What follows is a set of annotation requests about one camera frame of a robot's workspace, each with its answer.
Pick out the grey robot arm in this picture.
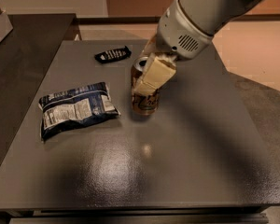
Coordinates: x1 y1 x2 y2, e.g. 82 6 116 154
132 0 262 96

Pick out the blue chip bag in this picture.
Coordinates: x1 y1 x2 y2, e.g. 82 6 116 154
38 82 119 142

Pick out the dark side counter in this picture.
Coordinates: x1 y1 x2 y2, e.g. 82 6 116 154
0 13 79 166

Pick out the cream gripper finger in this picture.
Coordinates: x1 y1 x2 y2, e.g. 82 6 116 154
140 35 157 57
133 53 176 96

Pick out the orange soda can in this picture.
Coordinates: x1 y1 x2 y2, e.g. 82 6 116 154
131 56 160 116

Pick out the small black snack packet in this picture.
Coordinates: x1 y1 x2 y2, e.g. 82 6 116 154
94 47 132 63

